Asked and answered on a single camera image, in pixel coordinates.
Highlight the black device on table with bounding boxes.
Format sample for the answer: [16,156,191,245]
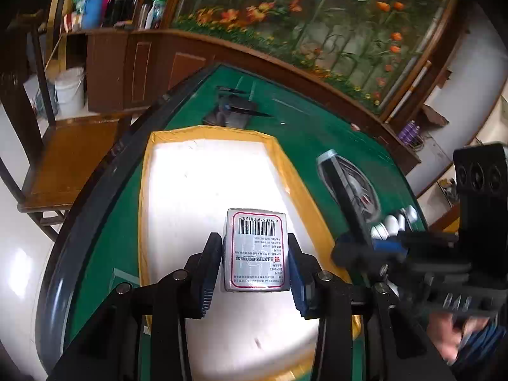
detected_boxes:
[202,86,271,129]

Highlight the wooden chair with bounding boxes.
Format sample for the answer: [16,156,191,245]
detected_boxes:
[1,11,132,240]

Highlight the flower mural glass panel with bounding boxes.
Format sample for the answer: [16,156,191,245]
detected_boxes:
[173,0,452,114]

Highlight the blue detergent bottle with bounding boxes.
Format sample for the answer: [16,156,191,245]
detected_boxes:
[82,0,103,30]

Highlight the round table centre control panel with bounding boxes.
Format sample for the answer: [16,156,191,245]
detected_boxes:
[317,149,381,224]

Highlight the small white barcode box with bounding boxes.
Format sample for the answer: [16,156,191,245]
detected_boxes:
[223,209,289,292]

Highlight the yellow rimmed white tray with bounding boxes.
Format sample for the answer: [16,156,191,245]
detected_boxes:
[138,126,348,380]

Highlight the white plastic bucket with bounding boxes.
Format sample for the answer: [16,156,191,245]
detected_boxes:
[54,67,85,118]

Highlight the purple bottles on shelf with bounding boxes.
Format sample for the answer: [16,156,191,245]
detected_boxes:
[398,120,420,145]

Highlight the person's right hand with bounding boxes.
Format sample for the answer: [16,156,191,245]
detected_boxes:
[426,312,489,363]

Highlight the wooden cabinet with bottles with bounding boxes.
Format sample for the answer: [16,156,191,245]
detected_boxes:
[46,0,182,113]

